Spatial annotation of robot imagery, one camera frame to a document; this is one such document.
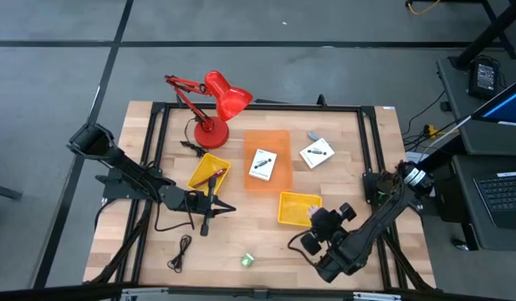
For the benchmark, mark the black power adapter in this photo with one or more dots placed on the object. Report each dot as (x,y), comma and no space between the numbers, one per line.
(485,79)

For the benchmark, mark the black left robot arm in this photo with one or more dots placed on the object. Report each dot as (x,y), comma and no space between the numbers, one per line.
(128,167)

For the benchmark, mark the yellow slotted plastic basket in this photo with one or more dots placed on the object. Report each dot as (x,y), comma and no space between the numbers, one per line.
(293,209)
(203,165)

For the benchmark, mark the pink wall charger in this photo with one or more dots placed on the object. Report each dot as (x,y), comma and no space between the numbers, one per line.
(314,210)

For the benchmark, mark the black aluminium table frame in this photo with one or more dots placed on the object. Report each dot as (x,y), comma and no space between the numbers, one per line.
(262,107)

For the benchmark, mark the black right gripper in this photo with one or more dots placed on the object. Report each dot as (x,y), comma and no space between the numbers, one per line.
(326,228)

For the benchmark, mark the white product box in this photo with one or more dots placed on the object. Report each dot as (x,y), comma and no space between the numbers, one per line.
(317,159)
(262,171)

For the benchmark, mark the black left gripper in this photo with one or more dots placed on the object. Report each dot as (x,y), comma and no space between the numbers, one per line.
(199,200)

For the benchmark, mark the orange translucent plastic bin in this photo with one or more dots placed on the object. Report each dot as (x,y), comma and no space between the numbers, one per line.
(278,175)

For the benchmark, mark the red desk lamp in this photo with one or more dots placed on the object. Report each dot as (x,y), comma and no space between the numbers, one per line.
(218,100)

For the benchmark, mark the silver aluminium profile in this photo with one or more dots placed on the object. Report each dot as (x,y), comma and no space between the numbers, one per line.
(138,293)
(376,296)

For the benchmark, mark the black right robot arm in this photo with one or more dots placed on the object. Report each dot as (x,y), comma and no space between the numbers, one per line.
(366,238)

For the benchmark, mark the dark grey desk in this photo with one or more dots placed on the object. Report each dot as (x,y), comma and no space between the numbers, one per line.
(454,108)

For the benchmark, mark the white flat object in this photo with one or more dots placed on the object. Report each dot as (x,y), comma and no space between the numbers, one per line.
(416,156)

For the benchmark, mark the yellow plug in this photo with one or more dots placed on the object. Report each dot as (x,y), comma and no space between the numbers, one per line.
(431,131)

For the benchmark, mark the black stand leg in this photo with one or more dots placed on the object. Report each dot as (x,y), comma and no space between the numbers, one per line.
(491,33)

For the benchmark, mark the computer monitor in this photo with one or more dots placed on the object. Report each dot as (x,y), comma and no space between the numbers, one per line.
(504,106)

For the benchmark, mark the black keyboard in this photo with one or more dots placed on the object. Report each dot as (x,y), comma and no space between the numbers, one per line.
(502,196)

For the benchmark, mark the green white USB wall charger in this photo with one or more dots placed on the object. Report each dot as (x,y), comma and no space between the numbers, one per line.
(247,260)

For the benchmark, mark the dark floor stand foot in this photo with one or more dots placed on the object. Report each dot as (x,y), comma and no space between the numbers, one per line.
(2,192)

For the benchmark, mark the small grey object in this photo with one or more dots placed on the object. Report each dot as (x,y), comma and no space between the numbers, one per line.
(314,135)

